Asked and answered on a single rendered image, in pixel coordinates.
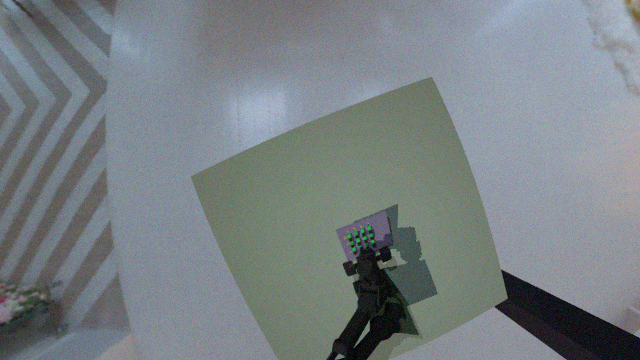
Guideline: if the lavender switch panel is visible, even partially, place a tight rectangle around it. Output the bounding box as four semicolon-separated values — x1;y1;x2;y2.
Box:
336;210;392;261

